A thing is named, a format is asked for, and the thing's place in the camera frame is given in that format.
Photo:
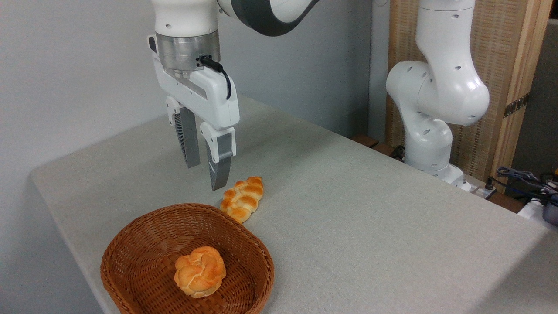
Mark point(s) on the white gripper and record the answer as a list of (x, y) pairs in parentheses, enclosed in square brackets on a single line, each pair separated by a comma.
[(213, 98)]

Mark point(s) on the round knotted bread roll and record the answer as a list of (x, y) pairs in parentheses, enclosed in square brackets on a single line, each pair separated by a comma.
[(200, 271)]

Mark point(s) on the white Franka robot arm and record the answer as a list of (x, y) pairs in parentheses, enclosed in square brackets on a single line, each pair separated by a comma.
[(438, 87)]

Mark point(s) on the long braided bread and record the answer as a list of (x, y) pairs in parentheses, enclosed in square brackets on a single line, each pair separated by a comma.
[(242, 199)]

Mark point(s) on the brown wicker basket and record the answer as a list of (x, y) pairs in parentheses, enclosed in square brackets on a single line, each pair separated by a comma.
[(148, 257)]

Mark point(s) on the brown wooden board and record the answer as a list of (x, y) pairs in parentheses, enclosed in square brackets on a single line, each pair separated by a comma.
[(365, 140)]

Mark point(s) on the white power strip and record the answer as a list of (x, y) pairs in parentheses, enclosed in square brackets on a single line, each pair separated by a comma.
[(478, 189)]

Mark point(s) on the wooden woven folding screen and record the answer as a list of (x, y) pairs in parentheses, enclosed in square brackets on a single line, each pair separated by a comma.
[(501, 48)]

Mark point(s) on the metal screen hinge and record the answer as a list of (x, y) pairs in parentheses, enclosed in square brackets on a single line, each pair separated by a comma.
[(516, 105)]

